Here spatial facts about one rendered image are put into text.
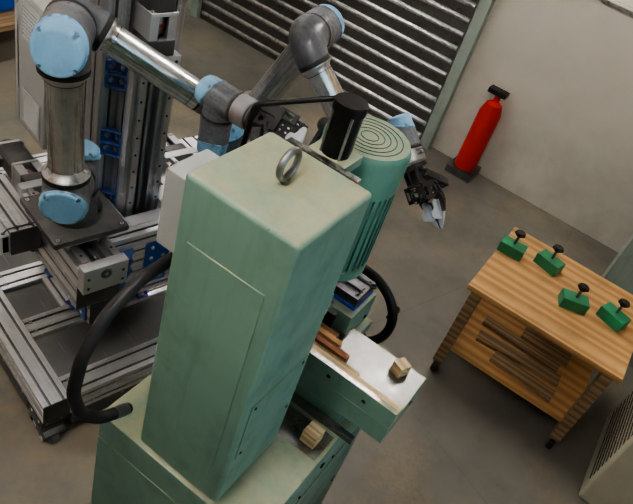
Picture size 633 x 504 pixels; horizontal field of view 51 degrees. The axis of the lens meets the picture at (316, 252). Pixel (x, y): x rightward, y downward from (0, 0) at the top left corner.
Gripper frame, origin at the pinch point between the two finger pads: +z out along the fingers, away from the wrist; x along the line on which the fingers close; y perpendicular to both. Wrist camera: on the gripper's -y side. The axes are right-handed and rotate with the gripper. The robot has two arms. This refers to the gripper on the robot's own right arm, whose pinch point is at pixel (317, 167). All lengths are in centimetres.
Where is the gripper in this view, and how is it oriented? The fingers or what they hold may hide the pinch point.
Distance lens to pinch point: 150.1
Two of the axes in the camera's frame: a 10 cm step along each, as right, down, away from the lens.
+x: 2.5, 1.4, 9.6
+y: 5.5, -8.4, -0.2
